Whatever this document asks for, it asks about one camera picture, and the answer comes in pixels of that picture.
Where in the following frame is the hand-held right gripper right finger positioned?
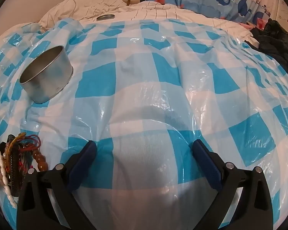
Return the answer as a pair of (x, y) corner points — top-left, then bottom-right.
(182, 140), (273, 230)

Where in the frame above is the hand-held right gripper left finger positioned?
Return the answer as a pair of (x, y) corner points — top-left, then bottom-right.
(16, 140), (97, 230)

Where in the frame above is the tan small bead bracelet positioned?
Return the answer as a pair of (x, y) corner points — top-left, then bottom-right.
(3, 145), (13, 173)

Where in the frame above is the white oval bead bracelet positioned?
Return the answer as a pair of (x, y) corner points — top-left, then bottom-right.
(0, 150), (18, 208)

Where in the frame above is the dark braided bracelet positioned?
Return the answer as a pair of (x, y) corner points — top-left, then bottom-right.
(9, 136), (23, 194)

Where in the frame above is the olive braided cord bracelet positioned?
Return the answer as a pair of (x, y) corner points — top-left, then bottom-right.
(7, 132), (27, 150)

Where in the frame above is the brown round bead bracelet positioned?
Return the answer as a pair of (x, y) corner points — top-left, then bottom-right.
(32, 147), (49, 172)

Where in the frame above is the red cord bracelet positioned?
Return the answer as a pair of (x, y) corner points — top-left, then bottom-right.
(19, 135), (42, 154)

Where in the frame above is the round metal tin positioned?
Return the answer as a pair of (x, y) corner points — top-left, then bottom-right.
(19, 45), (74, 104)

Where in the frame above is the blue white checkered plastic sheet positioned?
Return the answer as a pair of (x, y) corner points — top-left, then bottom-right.
(0, 19), (288, 230)

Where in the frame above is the black cloth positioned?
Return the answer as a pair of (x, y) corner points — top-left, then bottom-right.
(245, 18), (288, 77)

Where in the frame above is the round metal tin lid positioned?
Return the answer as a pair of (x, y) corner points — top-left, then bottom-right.
(96, 14), (115, 21)

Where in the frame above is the white quilt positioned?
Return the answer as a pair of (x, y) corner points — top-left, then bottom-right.
(38, 0), (255, 44)

